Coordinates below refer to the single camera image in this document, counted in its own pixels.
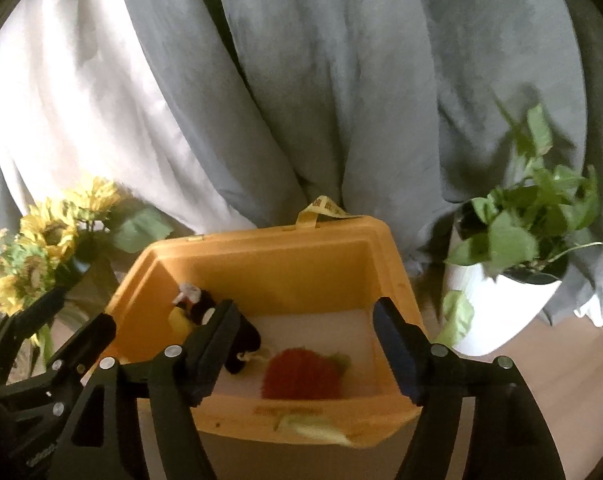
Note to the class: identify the grey curtain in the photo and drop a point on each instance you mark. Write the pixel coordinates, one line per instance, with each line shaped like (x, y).
(356, 85)

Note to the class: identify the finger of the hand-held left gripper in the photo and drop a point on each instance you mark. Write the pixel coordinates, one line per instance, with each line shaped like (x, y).
(31, 317)
(88, 335)

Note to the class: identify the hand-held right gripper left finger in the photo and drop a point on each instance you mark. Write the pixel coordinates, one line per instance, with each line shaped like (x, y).
(212, 360)

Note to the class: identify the yellow plastic storage basket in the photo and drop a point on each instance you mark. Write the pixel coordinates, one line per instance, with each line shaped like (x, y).
(281, 260)

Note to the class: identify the black plush toy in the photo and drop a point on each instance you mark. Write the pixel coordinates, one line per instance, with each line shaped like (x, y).
(201, 305)

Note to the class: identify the white sheer curtain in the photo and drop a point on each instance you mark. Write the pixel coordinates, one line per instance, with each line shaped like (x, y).
(81, 85)

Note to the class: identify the clear glass vase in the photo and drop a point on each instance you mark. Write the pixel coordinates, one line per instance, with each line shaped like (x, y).
(88, 285)

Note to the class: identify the white ribbed flower pot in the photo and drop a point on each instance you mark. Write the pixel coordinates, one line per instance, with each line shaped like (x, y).
(506, 310)

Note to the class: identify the red plush strawberry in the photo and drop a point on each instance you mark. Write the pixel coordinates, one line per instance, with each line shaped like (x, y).
(301, 372)

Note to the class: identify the artificial sunflower bouquet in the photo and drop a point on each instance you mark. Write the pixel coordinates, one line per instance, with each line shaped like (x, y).
(46, 240)

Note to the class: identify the green leafy plant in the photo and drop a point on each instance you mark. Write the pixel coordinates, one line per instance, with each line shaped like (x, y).
(506, 240)

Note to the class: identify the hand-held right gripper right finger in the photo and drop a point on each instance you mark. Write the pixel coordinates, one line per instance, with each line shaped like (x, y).
(399, 355)

